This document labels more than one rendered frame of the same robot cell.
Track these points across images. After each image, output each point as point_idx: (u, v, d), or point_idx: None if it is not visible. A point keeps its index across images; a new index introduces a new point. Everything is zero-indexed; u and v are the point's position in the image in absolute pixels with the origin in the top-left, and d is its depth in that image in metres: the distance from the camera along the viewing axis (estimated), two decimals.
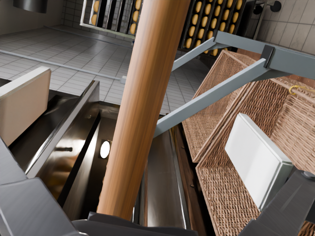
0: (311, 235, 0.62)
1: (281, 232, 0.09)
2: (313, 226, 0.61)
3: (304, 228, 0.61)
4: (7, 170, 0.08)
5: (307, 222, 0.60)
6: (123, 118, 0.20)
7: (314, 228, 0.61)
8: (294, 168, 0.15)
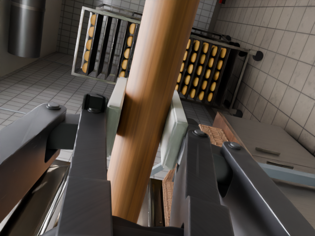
0: None
1: (208, 197, 0.09)
2: None
3: None
4: (95, 169, 0.09)
5: None
6: (122, 139, 0.18)
7: None
8: (197, 131, 0.17)
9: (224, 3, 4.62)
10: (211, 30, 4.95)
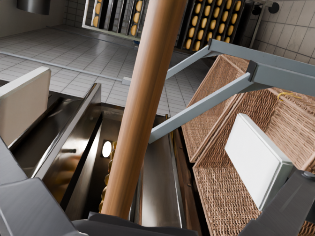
0: None
1: (281, 232, 0.09)
2: None
3: None
4: (7, 170, 0.08)
5: None
6: None
7: None
8: (294, 168, 0.15)
9: None
10: None
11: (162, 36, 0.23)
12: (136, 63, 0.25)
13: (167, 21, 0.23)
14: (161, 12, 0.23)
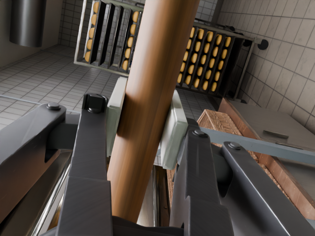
0: None
1: (208, 197, 0.09)
2: None
3: None
4: (95, 169, 0.09)
5: None
6: None
7: None
8: (197, 131, 0.17)
9: None
10: (214, 23, 4.90)
11: (162, 65, 0.16)
12: (124, 101, 0.18)
13: (168, 45, 0.16)
14: (160, 32, 0.15)
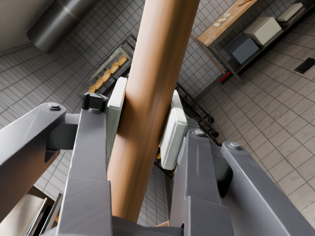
0: None
1: (208, 197, 0.09)
2: None
3: None
4: (95, 169, 0.09)
5: None
6: None
7: None
8: (197, 131, 0.17)
9: (222, 84, 5.10)
10: (199, 97, 5.38)
11: (162, 65, 0.16)
12: (124, 101, 0.18)
13: (168, 45, 0.16)
14: (161, 32, 0.15)
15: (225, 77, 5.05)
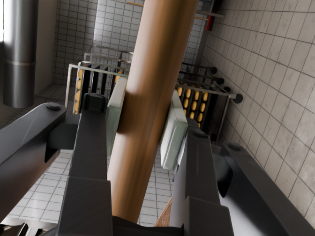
0: None
1: (208, 197, 0.09)
2: None
3: None
4: (95, 169, 0.09)
5: None
6: None
7: None
8: (197, 131, 0.17)
9: (211, 30, 4.76)
10: (200, 55, 5.10)
11: (161, 65, 0.16)
12: (124, 101, 0.18)
13: (168, 45, 0.16)
14: (160, 32, 0.16)
15: (209, 22, 4.71)
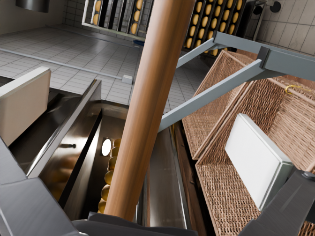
0: (299, 235, 0.66)
1: (281, 232, 0.09)
2: None
3: None
4: (7, 170, 0.08)
5: None
6: None
7: (301, 229, 0.66)
8: (294, 168, 0.15)
9: None
10: None
11: (159, 78, 0.23)
12: (131, 103, 0.24)
13: (163, 63, 0.22)
14: (157, 55, 0.22)
15: None
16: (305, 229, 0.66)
